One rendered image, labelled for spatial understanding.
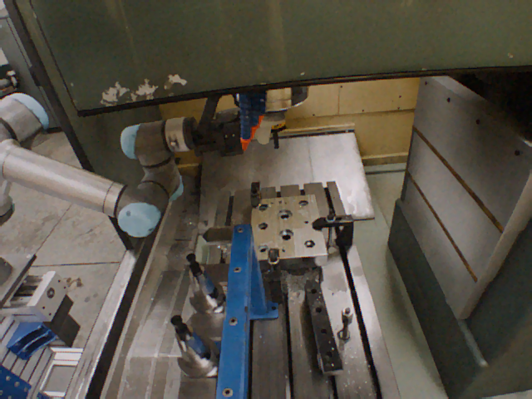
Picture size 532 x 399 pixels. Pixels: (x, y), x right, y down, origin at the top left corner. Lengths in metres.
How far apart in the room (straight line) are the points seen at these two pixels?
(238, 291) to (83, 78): 0.40
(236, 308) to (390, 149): 1.63
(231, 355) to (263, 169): 1.32
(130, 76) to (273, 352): 0.71
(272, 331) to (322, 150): 1.14
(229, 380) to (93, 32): 0.45
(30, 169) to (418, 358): 1.21
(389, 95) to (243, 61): 1.58
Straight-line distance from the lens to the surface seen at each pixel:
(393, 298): 1.30
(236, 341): 0.51
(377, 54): 0.32
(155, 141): 0.70
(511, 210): 0.68
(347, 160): 1.74
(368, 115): 1.86
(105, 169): 1.25
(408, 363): 1.18
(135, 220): 0.64
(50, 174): 0.72
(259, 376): 0.83
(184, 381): 0.52
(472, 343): 0.97
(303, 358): 0.84
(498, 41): 0.38
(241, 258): 0.61
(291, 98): 0.59
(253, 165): 1.73
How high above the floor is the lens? 1.67
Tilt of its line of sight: 37 degrees down
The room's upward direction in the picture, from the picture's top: 8 degrees counter-clockwise
